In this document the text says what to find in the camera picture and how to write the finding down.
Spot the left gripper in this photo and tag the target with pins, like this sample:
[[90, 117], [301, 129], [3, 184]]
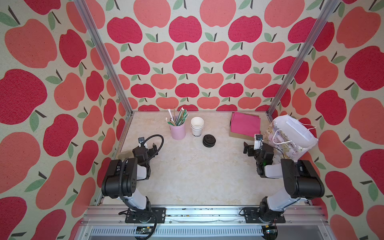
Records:
[[151, 151]]

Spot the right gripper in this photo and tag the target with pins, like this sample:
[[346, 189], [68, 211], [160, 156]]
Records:
[[250, 149]]

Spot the white patterned gift bag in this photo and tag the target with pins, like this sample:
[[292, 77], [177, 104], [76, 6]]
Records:
[[290, 136]]

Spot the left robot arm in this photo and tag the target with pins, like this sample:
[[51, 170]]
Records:
[[121, 179]]

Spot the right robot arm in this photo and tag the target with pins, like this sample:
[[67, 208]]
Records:
[[301, 181]]

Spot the pink straw holder cup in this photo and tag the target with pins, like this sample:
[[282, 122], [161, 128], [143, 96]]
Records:
[[178, 132]]

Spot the stack of black lids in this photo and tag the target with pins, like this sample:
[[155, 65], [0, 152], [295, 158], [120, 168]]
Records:
[[209, 141]]

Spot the stack of white paper cups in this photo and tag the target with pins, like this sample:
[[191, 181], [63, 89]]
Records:
[[197, 125]]

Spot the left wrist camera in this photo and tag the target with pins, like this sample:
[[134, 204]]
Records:
[[141, 141]]

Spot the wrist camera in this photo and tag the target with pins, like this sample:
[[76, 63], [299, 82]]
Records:
[[141, 141], [258, 141]]

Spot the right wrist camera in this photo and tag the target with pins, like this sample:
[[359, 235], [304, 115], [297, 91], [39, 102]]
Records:
[[258, 141]]

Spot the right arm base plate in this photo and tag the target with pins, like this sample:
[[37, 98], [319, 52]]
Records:
[[262, 216]]

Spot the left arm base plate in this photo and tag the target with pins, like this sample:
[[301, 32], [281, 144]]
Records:
[[139, 217]]

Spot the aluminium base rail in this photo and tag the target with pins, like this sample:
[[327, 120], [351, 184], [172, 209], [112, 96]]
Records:
[[110, 222]]

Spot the right frame post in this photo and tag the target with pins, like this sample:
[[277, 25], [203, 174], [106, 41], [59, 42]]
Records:
[[319, 24]]

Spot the frame post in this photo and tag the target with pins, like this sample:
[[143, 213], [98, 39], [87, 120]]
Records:
[[90, 24], [319, 24]]

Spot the left frame post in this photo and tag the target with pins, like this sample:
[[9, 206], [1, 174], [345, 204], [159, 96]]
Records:
[[90, 24]]

